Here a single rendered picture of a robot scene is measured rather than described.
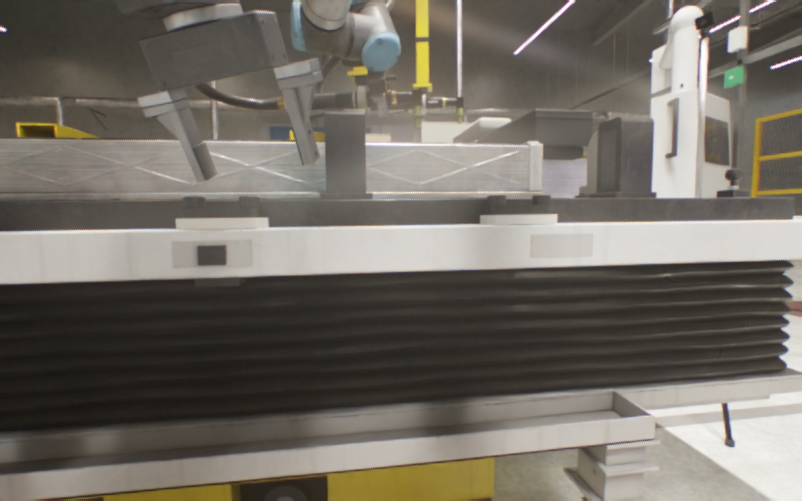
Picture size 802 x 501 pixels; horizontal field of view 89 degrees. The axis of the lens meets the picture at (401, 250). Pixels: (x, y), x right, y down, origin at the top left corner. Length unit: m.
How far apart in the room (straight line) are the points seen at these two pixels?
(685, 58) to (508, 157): 3.33
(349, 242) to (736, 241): 0.63
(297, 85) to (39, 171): 0.59
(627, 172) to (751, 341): 0.74
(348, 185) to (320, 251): 0.11
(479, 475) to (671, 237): 0.84
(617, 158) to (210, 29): 0.62
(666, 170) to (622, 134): 2.97
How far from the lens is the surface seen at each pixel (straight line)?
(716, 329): 1.31
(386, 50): 0.99
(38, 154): 0.94
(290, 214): 0.62
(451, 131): 5.81
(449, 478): 1.29
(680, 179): 3.70
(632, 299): 1.15
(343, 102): 1.31
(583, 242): 0.68
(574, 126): 1.10
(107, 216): 0.69
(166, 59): 0.51
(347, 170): 0.63
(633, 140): 0.80
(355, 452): 0.86
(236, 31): 0.47
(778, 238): 0.92
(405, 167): 0.80
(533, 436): 0.94
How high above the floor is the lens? 0.85
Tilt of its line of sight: 5 degrees down
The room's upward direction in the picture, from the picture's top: 1 degrees counter-clockwise
